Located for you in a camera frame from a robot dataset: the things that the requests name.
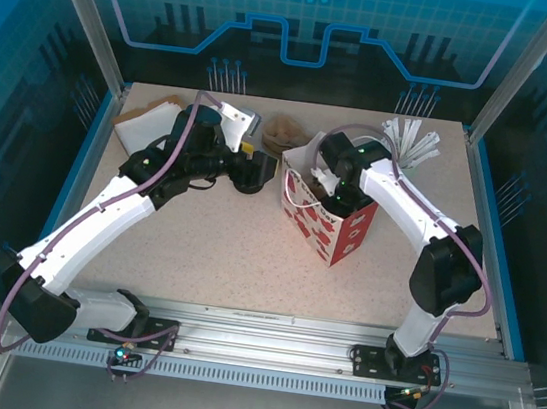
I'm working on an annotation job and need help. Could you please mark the red white paper gift bag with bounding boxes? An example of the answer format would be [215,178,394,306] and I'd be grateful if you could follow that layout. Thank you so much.
[267,123,389,274]

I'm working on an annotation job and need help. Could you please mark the black plastic cup lid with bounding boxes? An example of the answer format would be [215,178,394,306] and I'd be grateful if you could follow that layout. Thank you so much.
[232,180,263,198]

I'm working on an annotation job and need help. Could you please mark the brown pulp cup carrier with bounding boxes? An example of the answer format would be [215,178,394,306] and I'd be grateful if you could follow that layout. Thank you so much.
[260,133,308,161]
[260,111,318,153]

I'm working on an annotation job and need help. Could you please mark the white paper napkin pile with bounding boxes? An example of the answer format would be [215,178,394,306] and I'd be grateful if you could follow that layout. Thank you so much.
[110,95,188,161]

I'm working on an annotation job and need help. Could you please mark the white paper wrapped stirrer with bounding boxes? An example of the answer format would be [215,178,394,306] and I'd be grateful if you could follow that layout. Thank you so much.
[383,118,409,155]
[407,140,443,174]
[396,116,425,160]
[378,120,399,151]
[403,127,440,168]

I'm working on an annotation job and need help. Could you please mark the blue table edge trim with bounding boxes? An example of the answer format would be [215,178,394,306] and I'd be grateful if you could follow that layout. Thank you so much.
[444,138,547,364]
[22,83,119,303]

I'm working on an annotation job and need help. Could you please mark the small connector with lights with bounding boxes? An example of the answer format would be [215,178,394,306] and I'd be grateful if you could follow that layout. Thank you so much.
[392,383,428,406]
[110,343,143,368]

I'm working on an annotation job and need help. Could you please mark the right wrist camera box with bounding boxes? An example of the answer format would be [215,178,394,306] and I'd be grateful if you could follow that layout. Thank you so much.
[307,164,341,198]

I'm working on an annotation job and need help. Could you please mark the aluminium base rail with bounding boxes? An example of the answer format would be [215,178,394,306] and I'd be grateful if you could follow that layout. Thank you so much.
[0,277,537,402]

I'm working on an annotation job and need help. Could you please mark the aluminium frame post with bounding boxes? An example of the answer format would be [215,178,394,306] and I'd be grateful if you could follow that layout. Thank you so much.
[22,0,144,100]
[466,0,547,156]

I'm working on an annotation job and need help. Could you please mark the slotted grey cable duct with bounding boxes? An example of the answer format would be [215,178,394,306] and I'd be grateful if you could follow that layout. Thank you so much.
[10,337,390,407]

